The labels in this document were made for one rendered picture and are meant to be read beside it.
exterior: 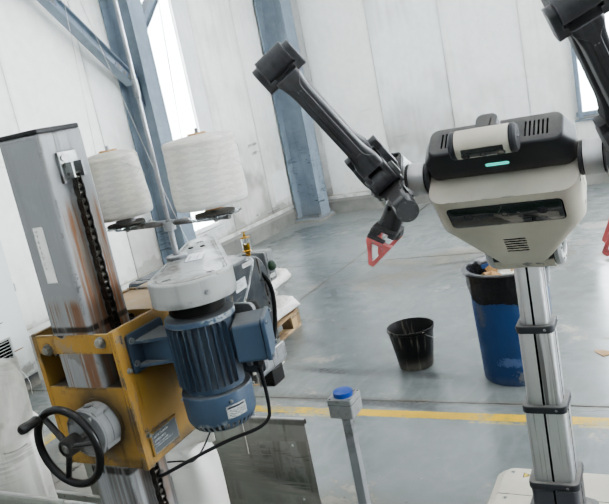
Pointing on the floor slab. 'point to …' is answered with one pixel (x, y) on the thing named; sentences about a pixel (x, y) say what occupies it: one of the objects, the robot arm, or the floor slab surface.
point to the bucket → (413, 342)
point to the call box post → (356, 461)
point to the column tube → (74, 279)
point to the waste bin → (497, 321)
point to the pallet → (289, 323)
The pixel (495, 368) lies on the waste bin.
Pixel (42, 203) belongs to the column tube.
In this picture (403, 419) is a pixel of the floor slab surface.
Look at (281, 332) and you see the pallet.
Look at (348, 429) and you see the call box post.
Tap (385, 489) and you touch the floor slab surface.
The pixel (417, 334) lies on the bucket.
